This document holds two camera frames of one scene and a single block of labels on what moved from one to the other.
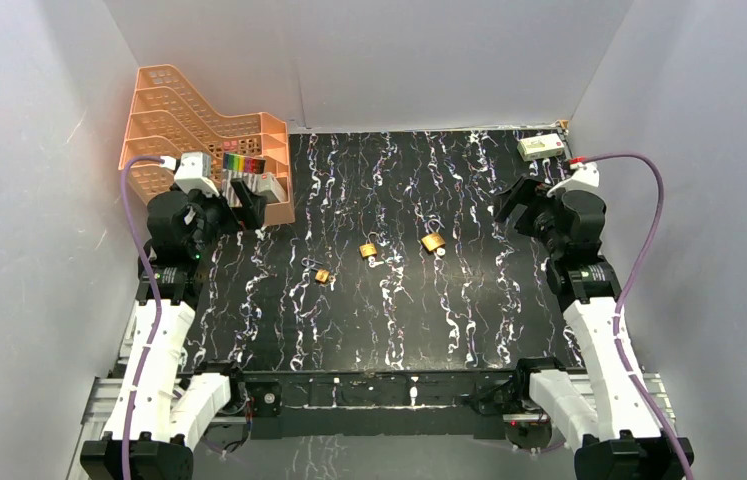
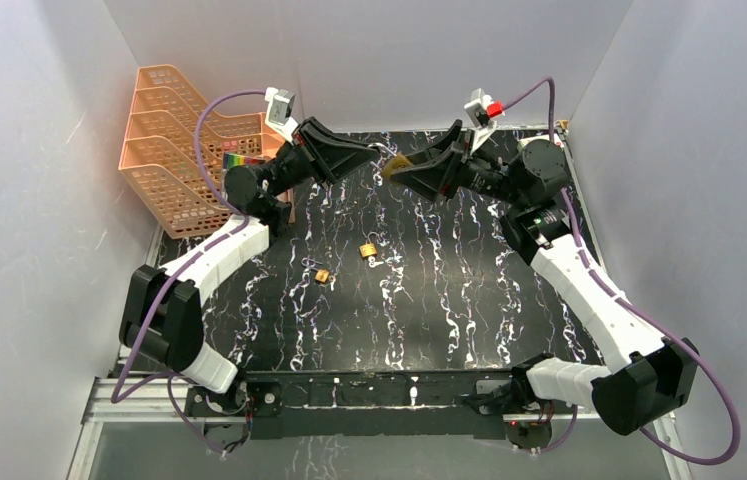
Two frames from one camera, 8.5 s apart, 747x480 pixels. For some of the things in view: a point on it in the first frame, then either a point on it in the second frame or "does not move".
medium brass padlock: x=369 y=249 does not move
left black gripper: x=228 y=206 → x=310 y=152
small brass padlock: x=322 y=276 does not move
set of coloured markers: x=237 y=162 does not move
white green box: x=540 y=147 does not move
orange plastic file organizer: x=169 y=121 does not move
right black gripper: x=526 y=191 → x=436 y=167
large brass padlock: x=434 y=240 → x=398 y=162
